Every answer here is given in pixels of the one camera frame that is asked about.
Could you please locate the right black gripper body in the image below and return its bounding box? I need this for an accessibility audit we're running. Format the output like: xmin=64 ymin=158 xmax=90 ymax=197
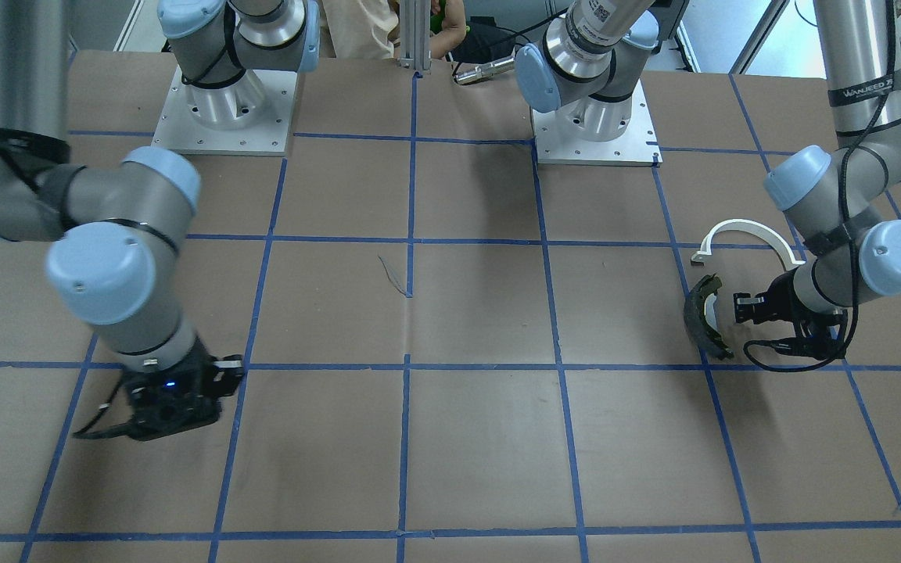
xmin=123 ymin=339 xmax=221 ymax=439

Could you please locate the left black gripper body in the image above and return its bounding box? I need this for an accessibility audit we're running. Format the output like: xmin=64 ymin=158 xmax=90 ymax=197
xmin=756 ymin=272 xmax=846 ymax=357

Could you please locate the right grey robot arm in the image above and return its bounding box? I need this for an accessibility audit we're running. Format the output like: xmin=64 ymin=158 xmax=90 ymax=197
xmin=0 ymin=1 xmax=321 ymax=441

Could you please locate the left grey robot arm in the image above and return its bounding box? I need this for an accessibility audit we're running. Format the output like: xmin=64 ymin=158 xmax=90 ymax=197
xmin=515 ymin=1 xmax=901 ymax=367

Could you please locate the green brake shoe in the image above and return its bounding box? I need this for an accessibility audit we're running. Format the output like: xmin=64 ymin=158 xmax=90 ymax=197
xmin=683 ymin=274 xmax=735 ymax=360

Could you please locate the white curved plastic part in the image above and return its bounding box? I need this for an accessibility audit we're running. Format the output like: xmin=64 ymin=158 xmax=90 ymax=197
xmin=691 ymin=219 xmax=806 ymax=271

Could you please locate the brown paper table mat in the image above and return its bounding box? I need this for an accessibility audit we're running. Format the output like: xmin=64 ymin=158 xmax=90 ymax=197
xmin=0 ymin=60 xmax=901 ymax=562

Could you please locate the seated person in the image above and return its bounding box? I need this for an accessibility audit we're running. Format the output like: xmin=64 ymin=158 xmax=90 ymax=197
xmin=318 ymin=1 xmax=466 ymax=59

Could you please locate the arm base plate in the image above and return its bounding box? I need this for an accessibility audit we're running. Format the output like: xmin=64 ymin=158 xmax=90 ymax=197
xmin=530 ymin=81 xmax=662 ymax=167
xmin=153 ymin=69 xmax=298 ymax=157

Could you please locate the aluminium frame post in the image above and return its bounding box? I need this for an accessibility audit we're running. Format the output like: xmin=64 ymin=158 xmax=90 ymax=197
xmin=397 ymin=0 xmax=430 ymax=76

